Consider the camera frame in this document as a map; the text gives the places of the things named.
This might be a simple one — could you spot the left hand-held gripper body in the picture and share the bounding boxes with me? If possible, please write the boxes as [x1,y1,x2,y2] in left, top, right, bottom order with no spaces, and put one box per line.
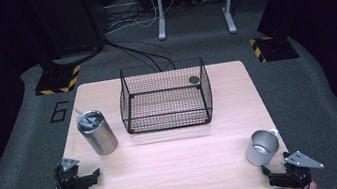
[51,154,90,189]

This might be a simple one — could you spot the black cabinet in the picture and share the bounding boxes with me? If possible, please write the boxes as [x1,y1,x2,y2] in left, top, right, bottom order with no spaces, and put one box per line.
[24,0,107,62]

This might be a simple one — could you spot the white floor cable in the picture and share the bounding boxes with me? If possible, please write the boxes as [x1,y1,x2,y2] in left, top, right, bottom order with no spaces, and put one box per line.
[101,0,180,36]

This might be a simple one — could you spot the black base with hazard stripes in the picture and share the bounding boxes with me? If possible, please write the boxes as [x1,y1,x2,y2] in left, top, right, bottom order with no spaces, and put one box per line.
[32,63,85,98]
[247,31,300,66]

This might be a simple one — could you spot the metal straw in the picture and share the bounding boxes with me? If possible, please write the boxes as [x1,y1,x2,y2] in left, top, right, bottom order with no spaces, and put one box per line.
[72,105,89,124]

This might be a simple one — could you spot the steel mug with white handle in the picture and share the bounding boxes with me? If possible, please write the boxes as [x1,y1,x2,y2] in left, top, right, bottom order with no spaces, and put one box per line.
[241,127,284,169]

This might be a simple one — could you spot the black floor cables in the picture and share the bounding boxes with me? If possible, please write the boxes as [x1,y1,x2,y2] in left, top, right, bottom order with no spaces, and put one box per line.
[102,28,177,80]

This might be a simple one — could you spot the black wire basket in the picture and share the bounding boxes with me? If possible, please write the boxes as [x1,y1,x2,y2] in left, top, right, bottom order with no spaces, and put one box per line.
[113,55,217,136]

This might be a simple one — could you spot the round dark basket tag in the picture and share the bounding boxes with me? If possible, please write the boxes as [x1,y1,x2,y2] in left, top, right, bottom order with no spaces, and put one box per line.
[187,75,201,85]

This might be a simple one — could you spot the steel tumbler with clear lid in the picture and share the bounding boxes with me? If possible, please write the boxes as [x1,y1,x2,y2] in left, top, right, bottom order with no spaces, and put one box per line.
[74,106,121,160]

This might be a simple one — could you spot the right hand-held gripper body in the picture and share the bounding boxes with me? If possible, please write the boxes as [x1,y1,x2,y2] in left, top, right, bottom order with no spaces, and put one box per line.
[280,147,328,189]

